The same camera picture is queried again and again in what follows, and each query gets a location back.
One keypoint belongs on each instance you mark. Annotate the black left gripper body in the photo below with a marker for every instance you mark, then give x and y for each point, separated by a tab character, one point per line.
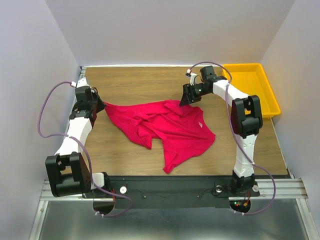
93	104

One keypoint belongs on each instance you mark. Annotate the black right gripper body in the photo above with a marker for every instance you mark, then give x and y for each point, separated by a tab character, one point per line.
198	89

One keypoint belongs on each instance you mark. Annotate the pink red t shirt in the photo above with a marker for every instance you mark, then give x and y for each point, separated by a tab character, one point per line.
181	129

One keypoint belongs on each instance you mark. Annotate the yellow plastic tray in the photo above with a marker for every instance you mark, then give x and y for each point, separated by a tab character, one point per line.
251	79

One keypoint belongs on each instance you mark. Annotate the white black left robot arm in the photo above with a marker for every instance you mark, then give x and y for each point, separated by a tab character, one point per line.
67	172

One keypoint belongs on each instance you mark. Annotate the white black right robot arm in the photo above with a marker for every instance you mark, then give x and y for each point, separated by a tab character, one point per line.
244	115

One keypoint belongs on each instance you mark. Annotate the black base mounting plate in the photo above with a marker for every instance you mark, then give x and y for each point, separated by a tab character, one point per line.
173	192

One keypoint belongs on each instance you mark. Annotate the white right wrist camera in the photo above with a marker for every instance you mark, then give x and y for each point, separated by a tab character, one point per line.
192	77

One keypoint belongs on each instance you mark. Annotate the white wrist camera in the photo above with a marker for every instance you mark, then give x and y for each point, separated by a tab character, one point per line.
82	82
192	77

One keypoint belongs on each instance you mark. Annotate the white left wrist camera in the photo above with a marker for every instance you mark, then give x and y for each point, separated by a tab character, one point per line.
82	82

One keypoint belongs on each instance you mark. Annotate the aluminium frame rail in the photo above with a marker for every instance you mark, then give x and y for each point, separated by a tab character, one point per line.
285	189

